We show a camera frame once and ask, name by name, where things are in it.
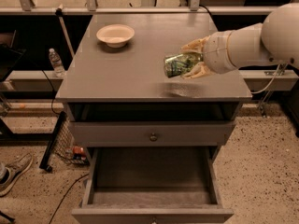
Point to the round brass drawer knob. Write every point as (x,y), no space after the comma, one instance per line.
(153,137)

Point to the green soda can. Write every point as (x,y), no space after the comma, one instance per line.
(181,64)

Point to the clear plastic water bottle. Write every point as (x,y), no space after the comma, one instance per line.
(56,63)

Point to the black metal stand leg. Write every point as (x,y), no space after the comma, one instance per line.
(44,165)

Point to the red can in wire basket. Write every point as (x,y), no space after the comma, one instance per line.
(78,153)

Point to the closed grey top drawer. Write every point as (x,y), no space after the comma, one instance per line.
(137,134)

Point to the open grey middle drawer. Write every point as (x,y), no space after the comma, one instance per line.
(151,185)

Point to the grey sneaker shoe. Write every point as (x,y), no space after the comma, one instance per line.
(10,173)

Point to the white paper bowl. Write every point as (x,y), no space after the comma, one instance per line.
(115,35)

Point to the wire mesh basket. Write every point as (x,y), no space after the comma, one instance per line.
(64,146)

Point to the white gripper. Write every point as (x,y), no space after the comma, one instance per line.
(217,52)

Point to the grey wooden drawer cabinet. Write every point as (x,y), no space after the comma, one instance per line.
(128,84)

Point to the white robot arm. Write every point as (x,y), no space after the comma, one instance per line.
(274,41)

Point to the grey metal rail frame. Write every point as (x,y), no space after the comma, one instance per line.
(140,10)

